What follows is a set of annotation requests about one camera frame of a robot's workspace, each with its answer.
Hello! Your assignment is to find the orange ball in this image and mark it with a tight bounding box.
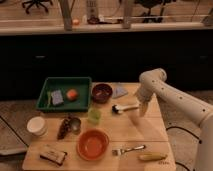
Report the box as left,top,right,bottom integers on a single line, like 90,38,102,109
66,89,78,101

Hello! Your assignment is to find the small metal cup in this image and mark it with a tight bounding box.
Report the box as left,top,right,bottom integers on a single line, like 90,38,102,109
70,118,81,134

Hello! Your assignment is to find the white cup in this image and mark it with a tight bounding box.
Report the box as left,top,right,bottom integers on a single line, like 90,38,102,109
27,116,47,136

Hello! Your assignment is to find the brown chocolate bar block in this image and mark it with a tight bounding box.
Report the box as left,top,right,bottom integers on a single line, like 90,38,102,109
40,149,67,166

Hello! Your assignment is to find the black cable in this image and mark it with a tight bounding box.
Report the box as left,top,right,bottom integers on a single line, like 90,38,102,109
165,125,203,145

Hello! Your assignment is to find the dark brown pinecone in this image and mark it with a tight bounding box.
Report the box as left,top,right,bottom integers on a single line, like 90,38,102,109
57,118,70,140

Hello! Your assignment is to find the dark red bowl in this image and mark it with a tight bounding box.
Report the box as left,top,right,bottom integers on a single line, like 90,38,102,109
92,83,113,104

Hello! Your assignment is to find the green plastic cup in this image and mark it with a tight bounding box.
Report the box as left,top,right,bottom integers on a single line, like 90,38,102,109
88,108,101,124

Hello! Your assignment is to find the white handled dish brush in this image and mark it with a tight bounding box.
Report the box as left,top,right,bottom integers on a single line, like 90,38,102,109
112,104,139,114

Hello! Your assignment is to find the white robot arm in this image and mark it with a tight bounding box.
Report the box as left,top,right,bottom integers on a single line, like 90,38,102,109
136,68,213,171

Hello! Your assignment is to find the grey blue cloth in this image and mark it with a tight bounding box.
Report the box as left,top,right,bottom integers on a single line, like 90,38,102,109
112,86,128,99

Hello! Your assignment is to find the orange bowl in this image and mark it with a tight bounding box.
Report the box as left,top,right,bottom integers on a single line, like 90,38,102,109
76,129,109,161

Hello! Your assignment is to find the black office chair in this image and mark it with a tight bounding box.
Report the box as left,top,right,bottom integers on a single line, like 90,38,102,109
22,0,53,14

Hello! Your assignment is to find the green yellow strip in tray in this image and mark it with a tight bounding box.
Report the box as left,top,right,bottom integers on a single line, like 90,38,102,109
47,91,51,108

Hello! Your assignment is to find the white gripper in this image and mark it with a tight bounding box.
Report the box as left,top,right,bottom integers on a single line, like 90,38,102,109
135,84,154,117

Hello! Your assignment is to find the green plastic tray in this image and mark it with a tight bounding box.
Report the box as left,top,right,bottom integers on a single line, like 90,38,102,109
36,77,92,112

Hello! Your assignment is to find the blue sponge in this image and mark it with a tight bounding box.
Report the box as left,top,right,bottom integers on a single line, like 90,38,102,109
51,90,64,106

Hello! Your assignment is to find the silver fork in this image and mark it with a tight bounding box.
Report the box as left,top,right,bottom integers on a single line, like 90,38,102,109
112,145,146,156

